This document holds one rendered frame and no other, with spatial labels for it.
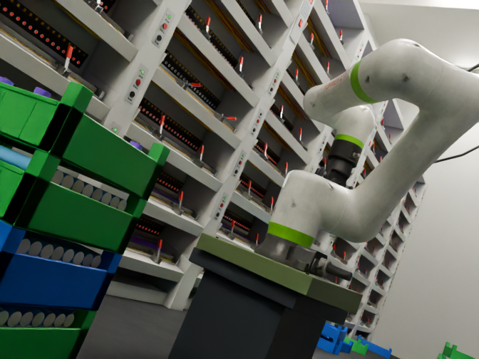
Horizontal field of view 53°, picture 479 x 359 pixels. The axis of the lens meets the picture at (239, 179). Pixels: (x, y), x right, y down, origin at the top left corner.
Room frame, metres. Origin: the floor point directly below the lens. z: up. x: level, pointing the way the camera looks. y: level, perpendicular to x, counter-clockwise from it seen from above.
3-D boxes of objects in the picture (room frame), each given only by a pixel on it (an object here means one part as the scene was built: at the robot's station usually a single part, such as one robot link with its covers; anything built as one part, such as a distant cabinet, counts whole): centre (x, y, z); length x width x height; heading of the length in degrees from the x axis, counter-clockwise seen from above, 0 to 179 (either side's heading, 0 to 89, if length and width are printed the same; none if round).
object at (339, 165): (1.41, -0.26, 0.63); 0.08 x 0.07 x 0.09; 118
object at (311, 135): (2.67, -0.27, 0.91); 0.20 x 0.09 x 1.81; 57
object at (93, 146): (0.64, 0.28, 0.36); 0.30 x 0.20 x 0.08; 66
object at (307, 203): (1.26, -0.19, 0.48); 0.16 x 0.13 x 0.19; 102
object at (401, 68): (1.00, -0.22, 0.81); 0.18 x 0.13 x 0.12; 12
